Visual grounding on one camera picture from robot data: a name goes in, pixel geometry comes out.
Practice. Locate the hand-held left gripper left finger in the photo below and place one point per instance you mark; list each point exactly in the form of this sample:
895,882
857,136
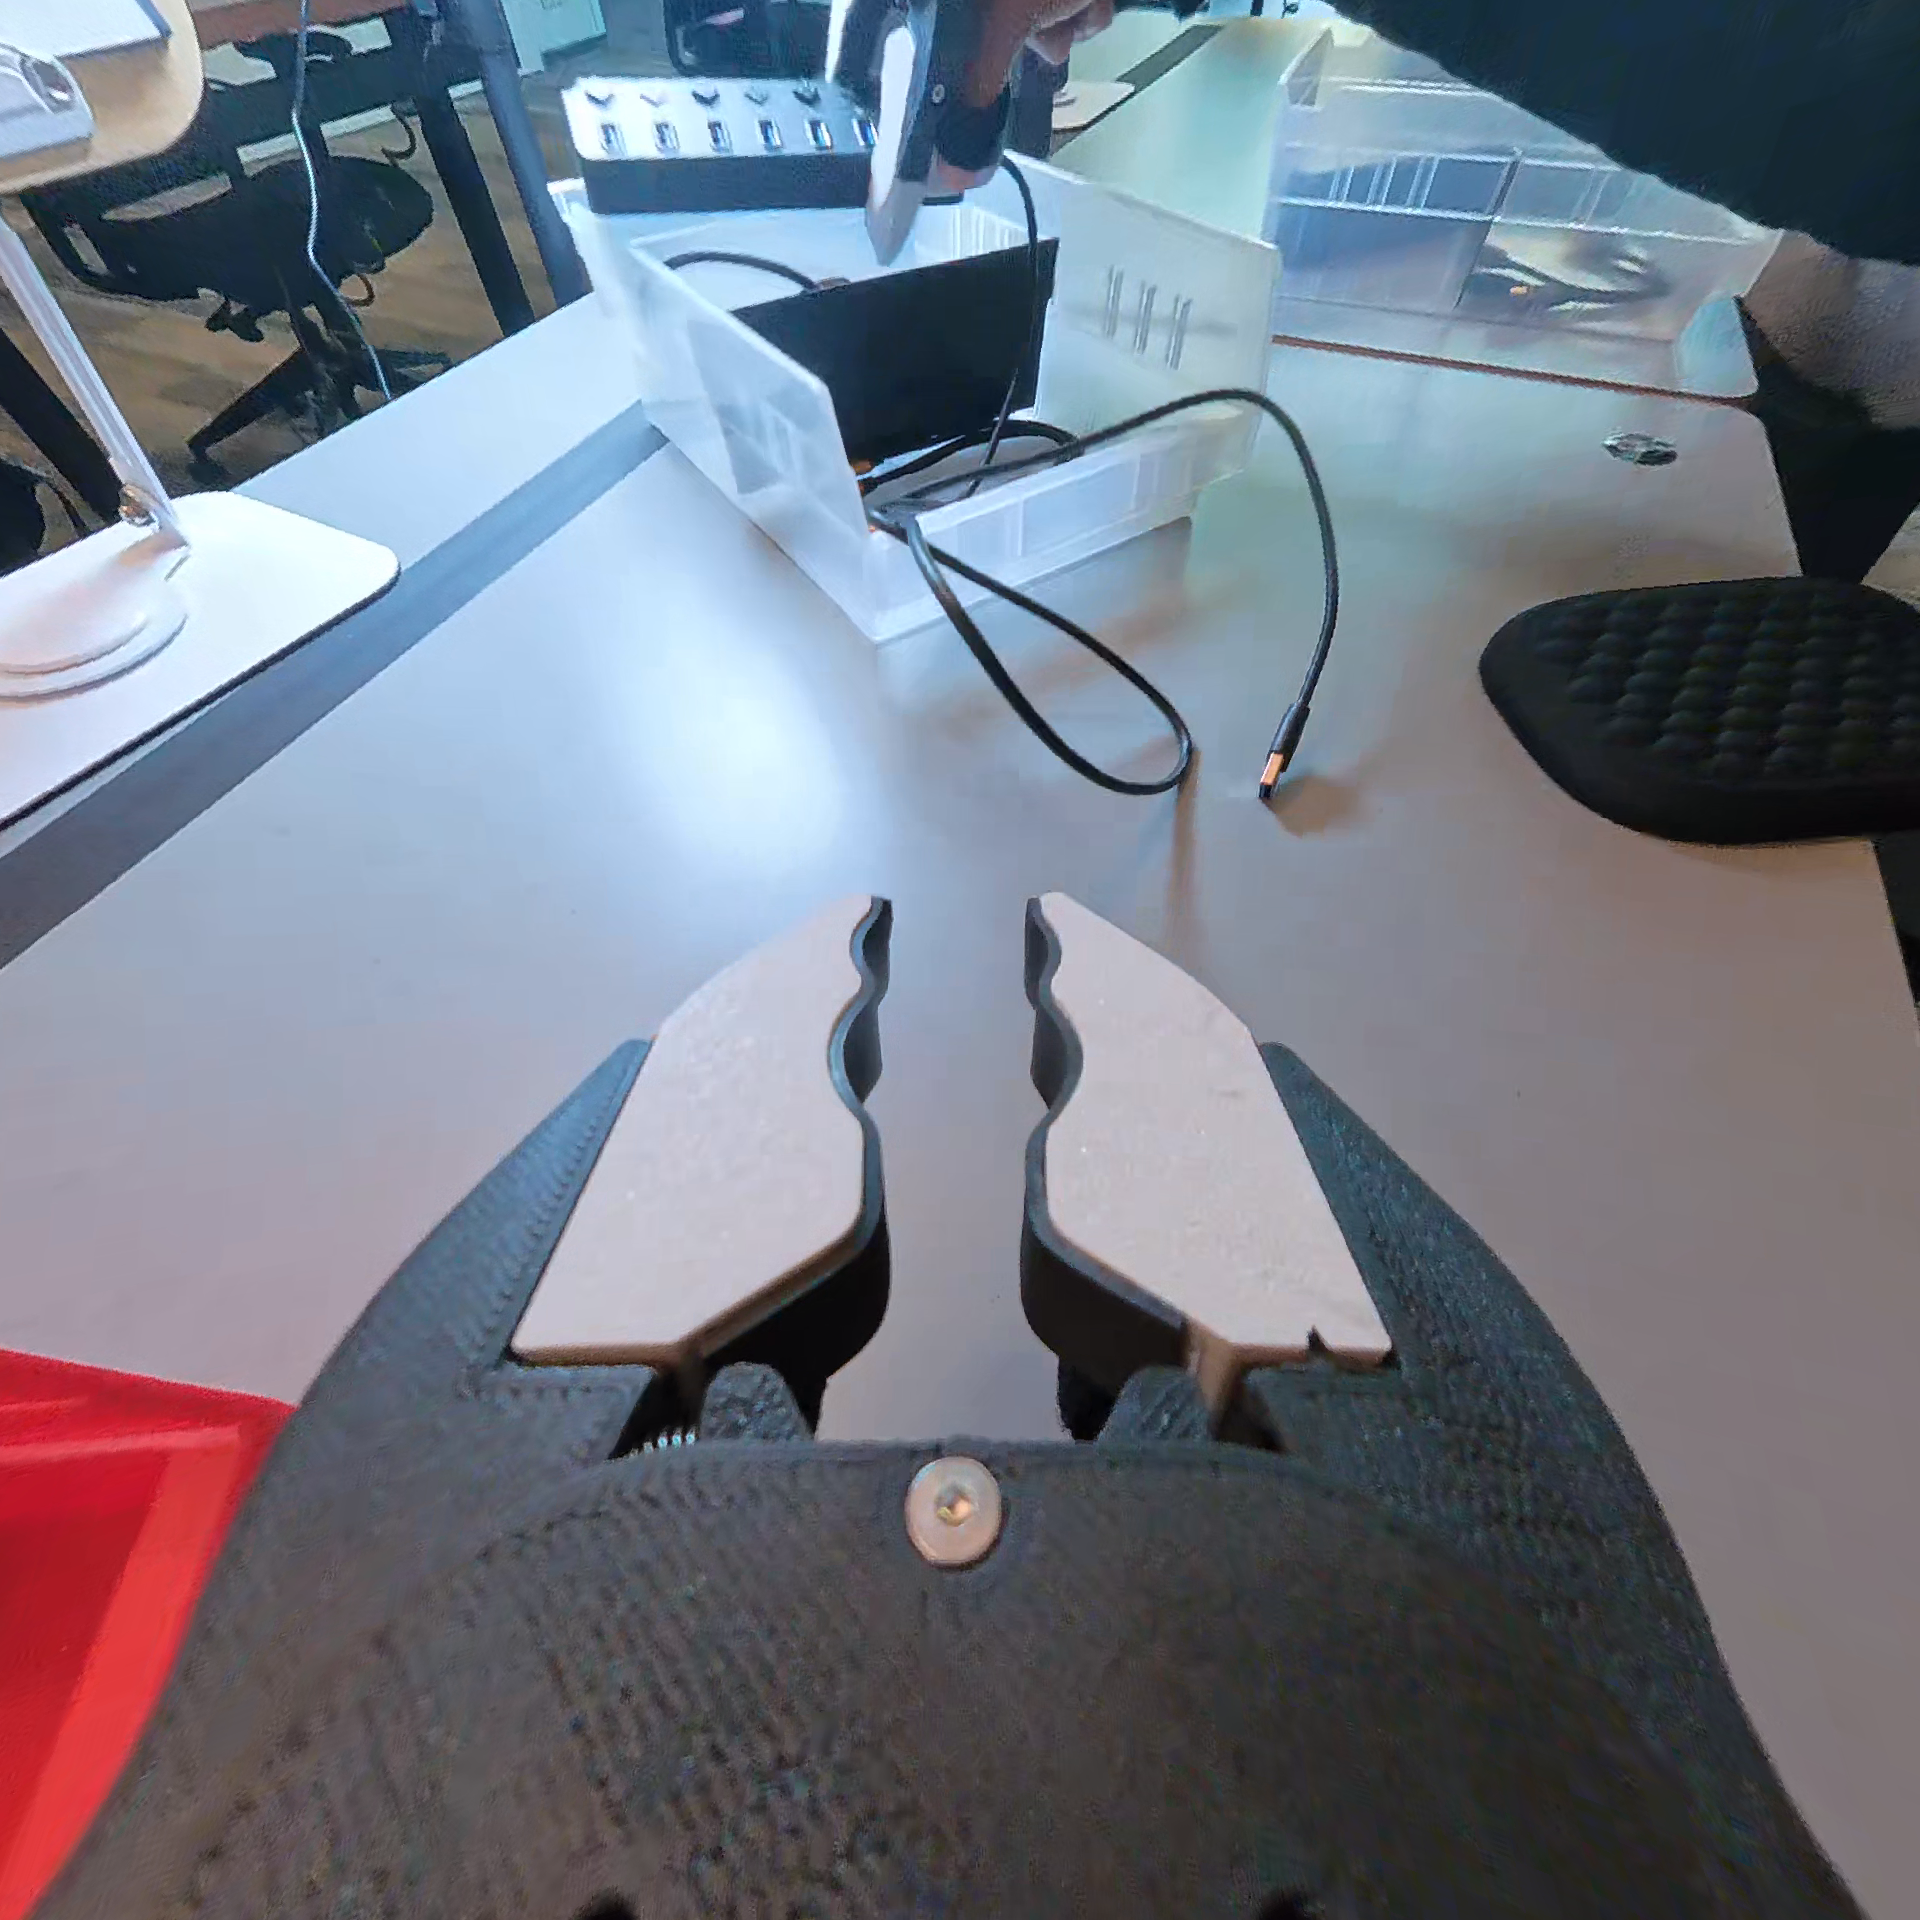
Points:
721,1184

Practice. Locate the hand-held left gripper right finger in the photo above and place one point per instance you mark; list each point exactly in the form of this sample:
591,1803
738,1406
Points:
1185,1184

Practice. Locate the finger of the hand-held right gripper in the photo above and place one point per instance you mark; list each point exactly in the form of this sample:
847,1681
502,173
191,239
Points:
900,164

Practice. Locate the long black usb hub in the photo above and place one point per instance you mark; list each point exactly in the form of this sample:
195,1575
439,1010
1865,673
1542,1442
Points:
705,173

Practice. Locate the red plastic bin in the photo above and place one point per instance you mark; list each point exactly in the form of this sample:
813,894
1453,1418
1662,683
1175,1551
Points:
91,1575

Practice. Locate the person's right hand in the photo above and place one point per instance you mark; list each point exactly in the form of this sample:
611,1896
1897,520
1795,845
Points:
1065,23

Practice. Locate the black divider panel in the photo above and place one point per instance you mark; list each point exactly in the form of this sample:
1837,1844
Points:
900,345

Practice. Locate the large clear plastic bin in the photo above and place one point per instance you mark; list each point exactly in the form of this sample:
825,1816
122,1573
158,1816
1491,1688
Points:
1425,224

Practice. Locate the black office chair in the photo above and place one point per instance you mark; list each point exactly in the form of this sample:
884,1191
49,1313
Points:
300,210

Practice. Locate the black armrest pad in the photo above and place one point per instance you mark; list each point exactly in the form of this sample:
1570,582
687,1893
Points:
1695,705

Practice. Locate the small metal desk fitting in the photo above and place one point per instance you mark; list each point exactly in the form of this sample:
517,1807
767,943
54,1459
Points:
1641,447

